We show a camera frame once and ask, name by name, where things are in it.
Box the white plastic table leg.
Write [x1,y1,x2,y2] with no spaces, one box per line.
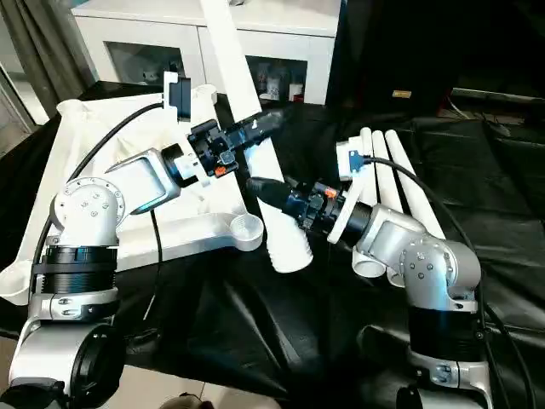
[371,130,406,289]
[198,0,315,274]
[384,129,448,242]
[352,126,387,279]

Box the white plastic table top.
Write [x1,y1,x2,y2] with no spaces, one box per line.
[0,83,265,308]

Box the black mat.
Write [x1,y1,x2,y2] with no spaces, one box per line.
[0,80,545,409]

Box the white glass-door cabinet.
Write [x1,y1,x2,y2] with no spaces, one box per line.
[70,0,337,106]

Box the black cabinet gold label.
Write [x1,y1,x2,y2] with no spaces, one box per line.
[327,0,459,116]

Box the grey curtain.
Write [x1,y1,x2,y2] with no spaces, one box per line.
[0,0,101,124]

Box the black side table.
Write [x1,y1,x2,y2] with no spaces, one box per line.
[450,86,545,129]

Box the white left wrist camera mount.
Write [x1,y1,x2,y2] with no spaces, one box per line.
[161,70,213,189]

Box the grey door frame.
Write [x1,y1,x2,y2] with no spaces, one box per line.
[0,63,48,146]

